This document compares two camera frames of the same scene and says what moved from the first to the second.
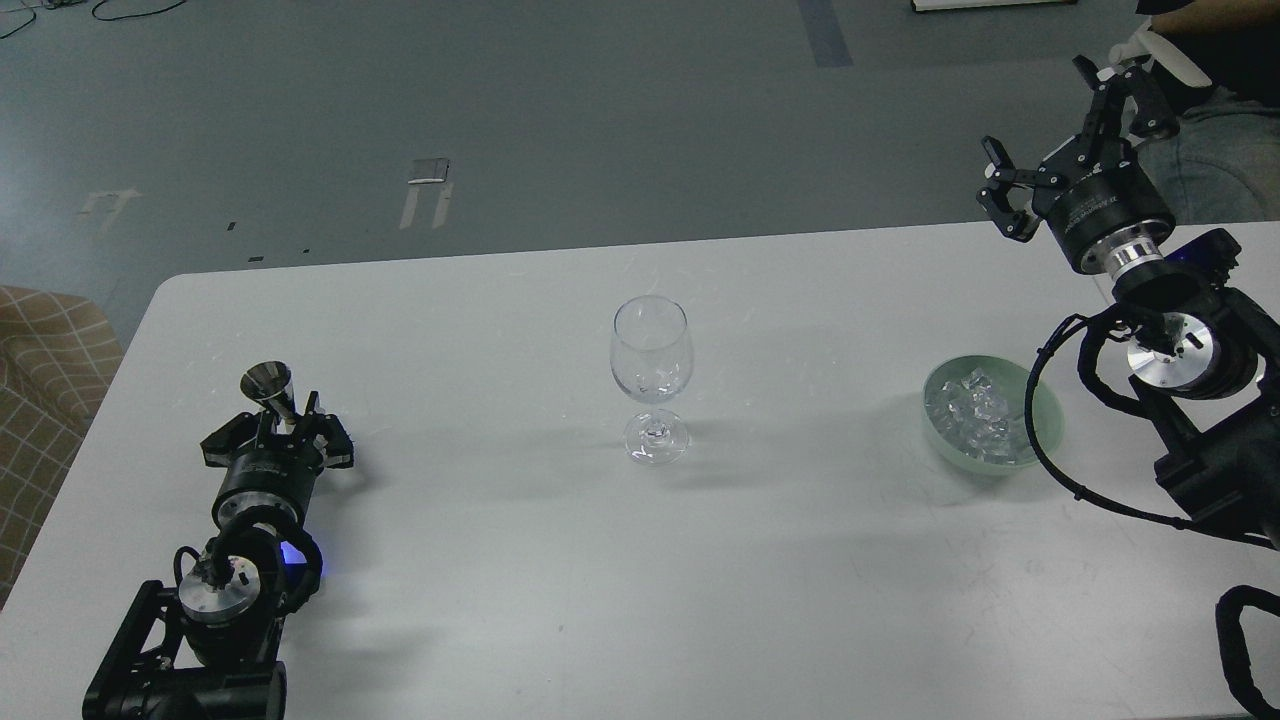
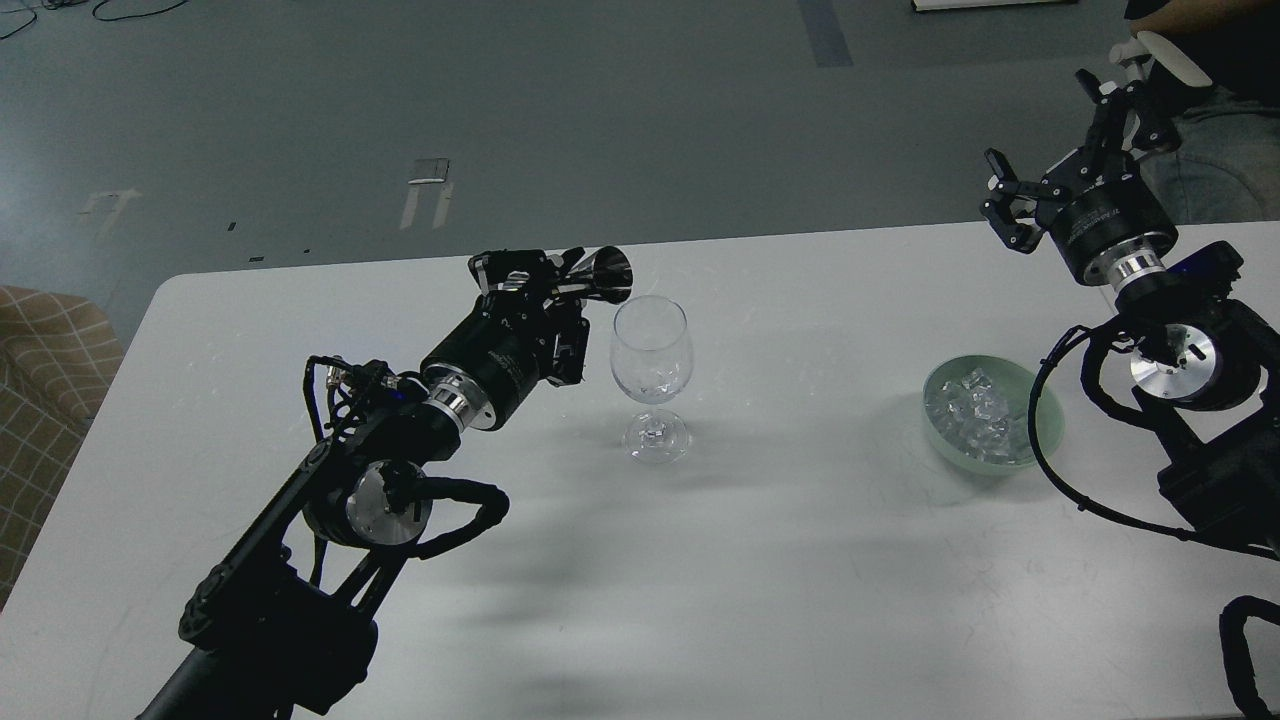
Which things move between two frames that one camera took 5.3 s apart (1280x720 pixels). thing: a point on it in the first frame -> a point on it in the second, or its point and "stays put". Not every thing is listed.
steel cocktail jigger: (270, 381) -> (605, 275)
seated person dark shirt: (1221, 165) stays put
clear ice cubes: (973, 416) stays put
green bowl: (974, 415) stays put
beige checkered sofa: (59, 352) stays put
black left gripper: (282, 472) -> (494, 356)
